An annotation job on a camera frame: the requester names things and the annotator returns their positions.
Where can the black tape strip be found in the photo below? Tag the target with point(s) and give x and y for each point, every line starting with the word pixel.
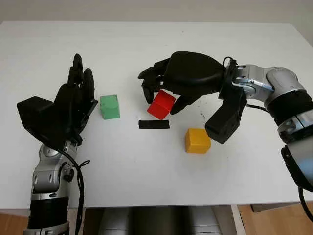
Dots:
pixel 152 124

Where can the green cube block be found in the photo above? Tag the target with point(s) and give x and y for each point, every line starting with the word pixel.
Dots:
pixel 110 107

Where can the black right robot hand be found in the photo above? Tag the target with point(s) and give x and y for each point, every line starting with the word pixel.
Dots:
pixel 193 73

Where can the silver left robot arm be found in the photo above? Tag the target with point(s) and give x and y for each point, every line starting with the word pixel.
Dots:
pixel 49 181

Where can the yellow cube block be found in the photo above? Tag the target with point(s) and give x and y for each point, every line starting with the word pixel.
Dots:
pixel 196 140

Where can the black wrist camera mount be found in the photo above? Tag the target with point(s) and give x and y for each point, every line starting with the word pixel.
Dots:
pixel 36 117
pixel 227 120

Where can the grey robot torso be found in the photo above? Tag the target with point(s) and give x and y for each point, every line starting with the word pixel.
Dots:
pixel 156 221

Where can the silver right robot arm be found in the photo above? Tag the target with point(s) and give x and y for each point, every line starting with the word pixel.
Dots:
pixel 283 98

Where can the red cube block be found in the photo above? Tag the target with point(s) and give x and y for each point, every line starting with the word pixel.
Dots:
pixel 160 107

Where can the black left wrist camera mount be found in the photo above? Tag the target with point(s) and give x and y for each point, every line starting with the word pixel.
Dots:
pixel 36 117

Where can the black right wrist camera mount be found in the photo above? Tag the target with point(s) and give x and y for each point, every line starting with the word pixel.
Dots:
pixel 227 120

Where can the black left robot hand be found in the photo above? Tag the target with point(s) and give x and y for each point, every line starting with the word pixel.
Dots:
pixel 73 107

